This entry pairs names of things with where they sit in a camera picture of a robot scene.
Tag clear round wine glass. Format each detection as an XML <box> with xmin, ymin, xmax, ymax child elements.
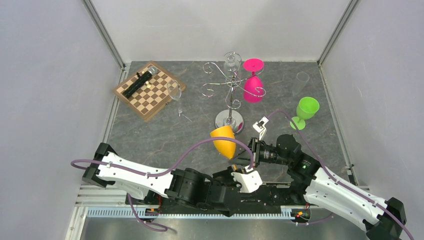
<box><xmin>166</xmin><ymin>79</ymin><xmax>192</xmax><ymax>122</ymax></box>

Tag black flashlight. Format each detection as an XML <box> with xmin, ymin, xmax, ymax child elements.
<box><xmin>122</xmin><ymin>66</ymin><xmax>158</xmax><ymax>99</ymax></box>

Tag orange plastic wine glass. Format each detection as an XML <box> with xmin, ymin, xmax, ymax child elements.
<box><xmin>209</xmin><ymin>125</ymin><xmax>252</xmax><ymax>173</ymax></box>

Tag clear tumbler wine glass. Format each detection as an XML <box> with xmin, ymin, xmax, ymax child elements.
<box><xmin>223</xmin><ymin>52</ymin><xmax>242</xmax><ymax>77</ymax></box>

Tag pink plastic wine glass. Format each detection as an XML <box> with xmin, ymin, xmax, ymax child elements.
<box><xmin>243</xmin><ymin>58</ymin><xmax>266</xmax><ymax>103</ymax></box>

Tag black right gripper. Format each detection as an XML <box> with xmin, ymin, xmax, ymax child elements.
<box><xmin>229</xmin><ymin>137</ymin><xmax>291</xmax><ymax>167</ymax></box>

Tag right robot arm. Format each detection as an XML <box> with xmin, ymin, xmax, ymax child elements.
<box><xmin>248</xmin><ymin>134</ymin><xmax>407</xmax><ymax>240</ymax></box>

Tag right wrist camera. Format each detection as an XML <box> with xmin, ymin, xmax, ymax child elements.
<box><xmin>252</xmin><ymin>116</ymin><xmax>269</xmax><ymax>141</ymax></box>

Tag green plastic wine glass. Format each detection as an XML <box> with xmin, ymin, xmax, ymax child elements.
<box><xmin>290</xmin><ymin>96</ymin><xmax>320</xmax><ymax>130</ymax></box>

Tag chrome wire wine glass rack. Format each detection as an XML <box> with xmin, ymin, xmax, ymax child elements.
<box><xmin>201</xmin><ymin>58</ymin><xmax>267</xmax><ymax>135</ymax></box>

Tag clear ribbed flute glass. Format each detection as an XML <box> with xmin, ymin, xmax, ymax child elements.
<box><xmin>291</xmin><ymin>71</ymin><xmax>310</xmax><ymax>97</ymax></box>

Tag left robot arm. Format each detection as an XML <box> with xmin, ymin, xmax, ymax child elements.
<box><xmin>82</xmin><ymin>142</ymin><xmax>242</xmax><ymax>217</ymax></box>

